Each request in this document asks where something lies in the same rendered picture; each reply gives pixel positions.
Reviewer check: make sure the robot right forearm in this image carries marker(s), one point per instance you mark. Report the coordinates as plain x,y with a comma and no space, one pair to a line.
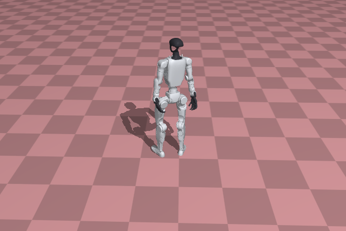
191,87

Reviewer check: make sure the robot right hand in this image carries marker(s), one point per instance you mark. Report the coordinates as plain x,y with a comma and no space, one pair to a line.
193,102

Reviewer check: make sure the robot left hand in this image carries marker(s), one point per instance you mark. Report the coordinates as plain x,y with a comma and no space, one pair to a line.
158,106

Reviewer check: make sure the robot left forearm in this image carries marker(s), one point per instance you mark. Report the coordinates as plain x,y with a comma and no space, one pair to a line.
156,90

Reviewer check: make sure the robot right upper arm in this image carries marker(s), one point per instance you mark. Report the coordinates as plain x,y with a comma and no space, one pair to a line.
188,68

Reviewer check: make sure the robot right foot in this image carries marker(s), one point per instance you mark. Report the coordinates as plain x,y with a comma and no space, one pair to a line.
180,152

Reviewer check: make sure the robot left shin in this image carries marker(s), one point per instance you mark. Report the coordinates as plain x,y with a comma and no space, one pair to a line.
160,136

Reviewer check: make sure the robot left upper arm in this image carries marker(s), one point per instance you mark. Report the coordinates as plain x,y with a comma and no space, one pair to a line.
162,64

